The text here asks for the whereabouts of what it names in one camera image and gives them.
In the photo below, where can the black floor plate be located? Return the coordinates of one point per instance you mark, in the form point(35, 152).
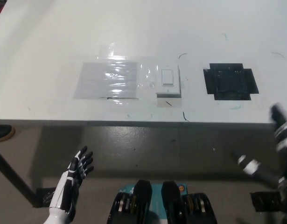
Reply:
point(45, 198)
point(264, 201)

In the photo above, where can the black tape square patch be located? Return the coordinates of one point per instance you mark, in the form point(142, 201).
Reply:
point(230, 81)

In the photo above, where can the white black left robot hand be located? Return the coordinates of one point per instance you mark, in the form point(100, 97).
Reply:
point(66, 184)

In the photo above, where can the black brown round object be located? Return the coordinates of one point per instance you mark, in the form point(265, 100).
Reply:
point(3, 134)

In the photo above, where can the grey taped paper sheet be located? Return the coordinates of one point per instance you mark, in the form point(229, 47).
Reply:
point(103, 80)

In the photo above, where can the clear wrinkled plastic film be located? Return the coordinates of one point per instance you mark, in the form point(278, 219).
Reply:
point(146, 75)

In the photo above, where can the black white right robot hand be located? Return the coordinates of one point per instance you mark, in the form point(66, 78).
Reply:
point(283, 135)

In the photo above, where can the white rocker wall switch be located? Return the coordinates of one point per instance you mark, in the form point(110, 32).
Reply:
point(167, 80)

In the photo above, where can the translucent tape patch with mark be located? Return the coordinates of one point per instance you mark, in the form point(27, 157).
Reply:
point(173, 103)

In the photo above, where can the black slanted table leg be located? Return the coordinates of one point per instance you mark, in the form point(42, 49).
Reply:
point(12, 177)

